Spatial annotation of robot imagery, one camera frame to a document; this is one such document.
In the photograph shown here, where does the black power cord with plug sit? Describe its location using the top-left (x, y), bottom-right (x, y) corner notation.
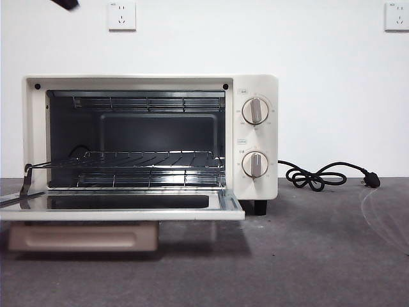
top-left (277, 159), bottom-right (382, 193)

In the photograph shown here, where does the cream Toshiba toaster oven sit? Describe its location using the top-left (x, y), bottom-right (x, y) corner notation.
top-left (21, 74), bottom-right (279, 216)

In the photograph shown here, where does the glass oven door with handle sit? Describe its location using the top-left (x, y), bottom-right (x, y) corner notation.
top-left (0, 187), bottom-right (246, 252)

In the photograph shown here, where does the metal wire oven rack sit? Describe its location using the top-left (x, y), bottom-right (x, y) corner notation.
top-left (25, 150), bottom-right (226, 169)

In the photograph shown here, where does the white wall socket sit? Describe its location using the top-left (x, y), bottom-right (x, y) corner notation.
top-left (384, 1), bottom-right (409, 33)
top-left (107, 1), bottom-right (137, 32)

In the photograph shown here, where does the cream oven timer knob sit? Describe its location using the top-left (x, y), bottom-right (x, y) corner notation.
top-left (242, 151), bottom-right (269, 178)

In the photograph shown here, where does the cream oven temperature knob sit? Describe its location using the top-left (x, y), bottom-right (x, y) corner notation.
top-left (242, 97), bottom-right (269, 125)

